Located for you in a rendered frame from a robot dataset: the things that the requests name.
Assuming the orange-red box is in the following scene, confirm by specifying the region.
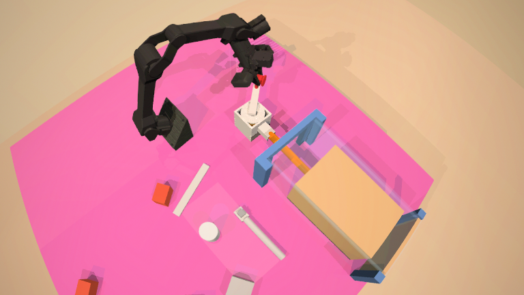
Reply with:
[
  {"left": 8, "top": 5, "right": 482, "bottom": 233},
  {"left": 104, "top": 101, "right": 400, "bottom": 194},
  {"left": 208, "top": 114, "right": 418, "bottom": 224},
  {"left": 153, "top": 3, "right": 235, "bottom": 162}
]
[
  {"left": 152, "top": 183, "right": 173, "bottom": 207},
  {"left": 75, "top": 279, "right": 99, "bottom": 295}
]

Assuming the beige flat bar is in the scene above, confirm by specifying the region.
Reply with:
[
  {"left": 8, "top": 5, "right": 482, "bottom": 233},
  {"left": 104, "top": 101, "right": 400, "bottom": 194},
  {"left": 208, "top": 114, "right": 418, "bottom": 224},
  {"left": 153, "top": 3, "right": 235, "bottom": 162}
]
[{"left": 173, "top": 163, "right": 209, "bottom": 217}]

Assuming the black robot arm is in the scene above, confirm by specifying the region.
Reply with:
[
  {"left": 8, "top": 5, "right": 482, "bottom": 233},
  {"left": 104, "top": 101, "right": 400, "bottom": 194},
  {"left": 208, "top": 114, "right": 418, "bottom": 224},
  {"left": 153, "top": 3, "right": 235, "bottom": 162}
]
[{"left": 132, "top": 13, "right": 274, "bottom": 141}]

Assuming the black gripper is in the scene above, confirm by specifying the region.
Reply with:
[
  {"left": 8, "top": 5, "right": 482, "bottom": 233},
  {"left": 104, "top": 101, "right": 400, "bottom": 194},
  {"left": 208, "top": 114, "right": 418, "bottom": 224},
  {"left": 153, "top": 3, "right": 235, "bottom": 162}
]
[{"left": 231, "top": 44, "right": 265, "bottom": 87}]

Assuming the beige cube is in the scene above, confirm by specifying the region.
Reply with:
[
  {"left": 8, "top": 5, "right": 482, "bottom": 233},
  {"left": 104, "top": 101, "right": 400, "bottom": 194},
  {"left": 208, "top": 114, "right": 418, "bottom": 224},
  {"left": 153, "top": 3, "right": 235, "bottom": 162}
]
[{"left": 225, "top": 276, "right": 255, "bottom": 295}]

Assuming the grey cylinder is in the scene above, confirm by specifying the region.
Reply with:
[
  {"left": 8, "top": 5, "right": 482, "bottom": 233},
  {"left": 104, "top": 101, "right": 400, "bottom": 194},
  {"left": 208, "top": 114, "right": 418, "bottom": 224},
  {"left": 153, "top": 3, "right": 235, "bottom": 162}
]
[{"left": 199, "top": 222, "right": 220, "bottom": 242}]

